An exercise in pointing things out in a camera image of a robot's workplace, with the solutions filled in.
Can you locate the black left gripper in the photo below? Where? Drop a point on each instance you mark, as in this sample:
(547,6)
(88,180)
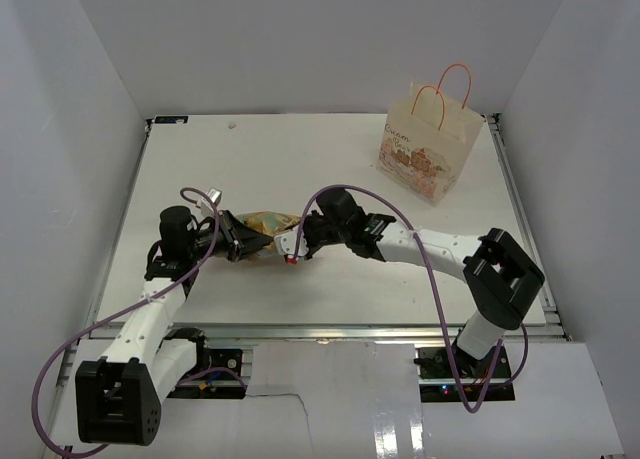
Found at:
(240,240)

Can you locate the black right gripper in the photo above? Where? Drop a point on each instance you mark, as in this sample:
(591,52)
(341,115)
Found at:
(306,226)

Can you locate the brown kettle chips bag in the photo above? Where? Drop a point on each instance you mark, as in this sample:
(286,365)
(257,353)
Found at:
(267,223)

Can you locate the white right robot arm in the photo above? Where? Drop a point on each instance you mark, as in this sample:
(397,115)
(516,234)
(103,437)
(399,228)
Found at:
(502,278)

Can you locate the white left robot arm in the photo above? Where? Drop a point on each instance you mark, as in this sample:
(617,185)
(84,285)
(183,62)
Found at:
(119,396)

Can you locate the cream bear paper bag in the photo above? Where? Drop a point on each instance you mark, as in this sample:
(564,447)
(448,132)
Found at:
(428,137)

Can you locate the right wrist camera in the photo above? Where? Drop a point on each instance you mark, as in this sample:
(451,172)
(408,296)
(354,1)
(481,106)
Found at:
(292,249)

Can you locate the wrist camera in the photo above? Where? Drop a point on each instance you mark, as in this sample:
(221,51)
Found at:
(292,249)
(209,202)

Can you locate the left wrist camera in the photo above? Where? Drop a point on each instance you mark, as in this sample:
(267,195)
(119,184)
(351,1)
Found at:
(209,202)

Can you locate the aluminium front rail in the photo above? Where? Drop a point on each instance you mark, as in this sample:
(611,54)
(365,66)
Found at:
(411,333)

